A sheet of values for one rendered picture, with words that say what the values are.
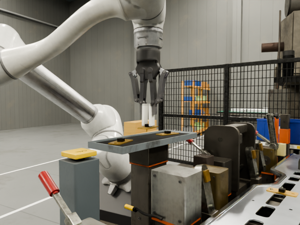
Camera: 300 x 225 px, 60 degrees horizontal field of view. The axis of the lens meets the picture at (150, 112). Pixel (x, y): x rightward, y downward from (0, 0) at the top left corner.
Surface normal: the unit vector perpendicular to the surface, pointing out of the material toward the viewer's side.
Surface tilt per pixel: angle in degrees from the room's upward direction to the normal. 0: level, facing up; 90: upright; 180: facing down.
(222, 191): 90
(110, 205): 50
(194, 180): 90
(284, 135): 90
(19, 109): 90
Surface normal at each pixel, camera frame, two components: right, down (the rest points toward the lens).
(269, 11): -0.48, 0.04
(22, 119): 0.88, 0.03
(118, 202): -0.35, -0.61
